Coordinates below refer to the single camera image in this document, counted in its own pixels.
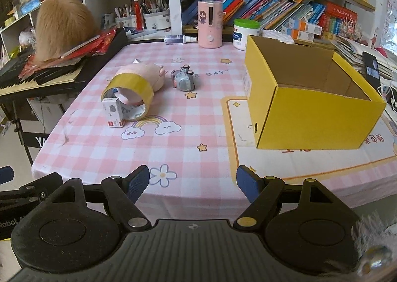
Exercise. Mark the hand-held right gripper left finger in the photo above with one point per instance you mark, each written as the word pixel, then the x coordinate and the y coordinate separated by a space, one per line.
pixel 140 183

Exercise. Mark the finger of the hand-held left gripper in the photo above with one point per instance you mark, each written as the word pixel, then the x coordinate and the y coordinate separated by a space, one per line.
pixel 6 174
pixel 37 190

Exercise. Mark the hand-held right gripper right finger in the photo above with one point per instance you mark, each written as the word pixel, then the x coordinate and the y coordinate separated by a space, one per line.
pixel 247 183

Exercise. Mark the small white staple box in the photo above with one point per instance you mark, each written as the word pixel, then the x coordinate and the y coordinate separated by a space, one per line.
pixel 113 114

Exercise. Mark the yellow cardboard box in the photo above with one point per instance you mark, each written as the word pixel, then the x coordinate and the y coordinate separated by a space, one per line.
pixel 310 120

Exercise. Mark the yellow tape roll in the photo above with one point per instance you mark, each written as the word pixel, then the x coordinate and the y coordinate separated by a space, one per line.
pixel 130 79

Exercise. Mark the pink plush pig toy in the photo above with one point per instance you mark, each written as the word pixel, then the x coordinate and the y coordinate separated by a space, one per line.
pixel 145 71

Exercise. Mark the black keyboard stand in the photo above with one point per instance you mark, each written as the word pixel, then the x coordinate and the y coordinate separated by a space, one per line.
pixel 31 141

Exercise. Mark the cream desk mat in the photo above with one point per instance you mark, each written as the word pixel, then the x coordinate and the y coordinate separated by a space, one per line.
pixel 310 164

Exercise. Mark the black electronic keyboard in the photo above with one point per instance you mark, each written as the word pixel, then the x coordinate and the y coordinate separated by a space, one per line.
pixel 93 69

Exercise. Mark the white jar green lid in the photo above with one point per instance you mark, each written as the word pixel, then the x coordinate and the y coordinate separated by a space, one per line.
pixel 240 40

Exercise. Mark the red foil packets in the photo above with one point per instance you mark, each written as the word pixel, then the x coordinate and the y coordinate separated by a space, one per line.
pixel 97 43

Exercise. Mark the dark spray bottle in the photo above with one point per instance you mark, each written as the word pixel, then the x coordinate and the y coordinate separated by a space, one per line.
pixel 175 39

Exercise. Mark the white plastic stick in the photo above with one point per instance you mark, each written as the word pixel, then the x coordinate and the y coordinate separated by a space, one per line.
pixel 82 46

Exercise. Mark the white quilted pouch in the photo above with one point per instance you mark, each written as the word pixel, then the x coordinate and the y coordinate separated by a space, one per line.
pixel 276 35

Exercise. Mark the white orange medicine box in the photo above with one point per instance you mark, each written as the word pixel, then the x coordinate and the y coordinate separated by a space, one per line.
pixel 305 25
pixel 293 33

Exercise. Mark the pink humidifier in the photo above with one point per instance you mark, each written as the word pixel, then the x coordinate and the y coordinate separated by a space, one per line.
pixel 211 29

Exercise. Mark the fluffy tan plush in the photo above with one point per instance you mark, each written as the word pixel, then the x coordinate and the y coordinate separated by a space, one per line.
pixel 62 24

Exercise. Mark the small white pen holder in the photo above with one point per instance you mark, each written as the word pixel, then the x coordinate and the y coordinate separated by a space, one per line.
pixel 125 23

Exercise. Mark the large white pen holder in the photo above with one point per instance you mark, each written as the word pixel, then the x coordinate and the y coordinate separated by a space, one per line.
pixel 156 21

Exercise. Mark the small blue card box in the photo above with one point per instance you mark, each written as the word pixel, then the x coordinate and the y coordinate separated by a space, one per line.
pixel 108 20

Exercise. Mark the dark ink bottle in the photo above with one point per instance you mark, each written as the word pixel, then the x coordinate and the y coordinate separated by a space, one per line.
pixel 195 25

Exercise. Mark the stack of papers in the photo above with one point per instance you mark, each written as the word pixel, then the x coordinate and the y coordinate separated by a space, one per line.
pixel 347 49

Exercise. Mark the red tassel ornament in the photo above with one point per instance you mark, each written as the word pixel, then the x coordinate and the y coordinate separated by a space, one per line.
pixel 138 15

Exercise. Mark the clear plastic box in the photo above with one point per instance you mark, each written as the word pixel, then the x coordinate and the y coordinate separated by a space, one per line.
pixel 28 7

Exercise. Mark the black phone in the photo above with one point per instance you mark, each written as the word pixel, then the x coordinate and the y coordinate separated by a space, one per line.
pixel 371 68

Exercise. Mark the small bunch of pens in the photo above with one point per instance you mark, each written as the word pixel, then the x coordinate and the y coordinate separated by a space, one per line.
pixel 122 10

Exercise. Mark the large bunch of pens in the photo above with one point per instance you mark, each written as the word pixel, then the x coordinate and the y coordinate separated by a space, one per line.
pixel 153 4

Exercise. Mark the row of colourful books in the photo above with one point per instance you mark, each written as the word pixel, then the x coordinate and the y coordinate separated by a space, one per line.
pixel 263 1

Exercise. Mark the red boxed book set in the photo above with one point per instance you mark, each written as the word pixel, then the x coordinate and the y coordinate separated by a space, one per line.
pixel 339 18

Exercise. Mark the wall chart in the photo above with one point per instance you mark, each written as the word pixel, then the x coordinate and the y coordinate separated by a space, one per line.
pixel 392 6

